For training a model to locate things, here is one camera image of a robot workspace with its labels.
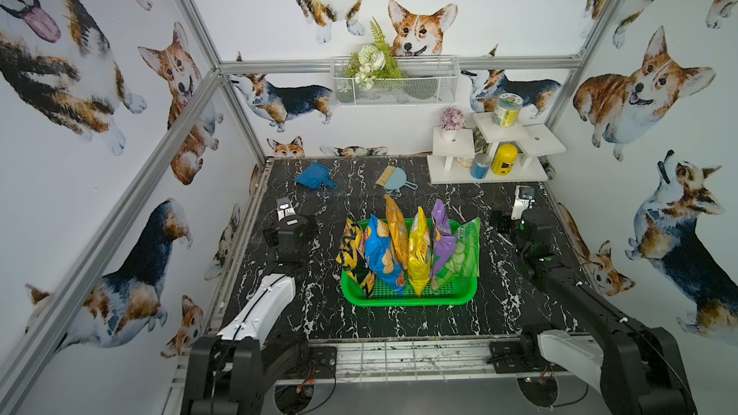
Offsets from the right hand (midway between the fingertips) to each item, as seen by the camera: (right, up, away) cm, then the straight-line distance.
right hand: (522, 199), depth 84 cm
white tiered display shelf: (0, +17, +29) cm, 34 cm away
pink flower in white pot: (-17, +26, +14) cm, 34 cm away
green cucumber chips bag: (-18, -14, -9) cm, 25 cm away
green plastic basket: (-39, -28, +1) cm, 48 cm away
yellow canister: (+4, +14, +23) cm, 27 cm away
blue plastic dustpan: (-69, +8, +34) cm, 77 cm away
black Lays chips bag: (-48, -13, -10) cm, 51 cm away
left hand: (-69, -4, +2) cm, 69 cm away
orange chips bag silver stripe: (-36, -9, -4) cm, 37 cm away
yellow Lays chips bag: (-31, -12, -11) cm, 35 cm away
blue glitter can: (-4, +11, +26) cm, 28 cm away
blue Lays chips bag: (-41, -14, -11) cm, 45 cm away
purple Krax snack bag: (-25, -9, -12) cm, 29 cm away
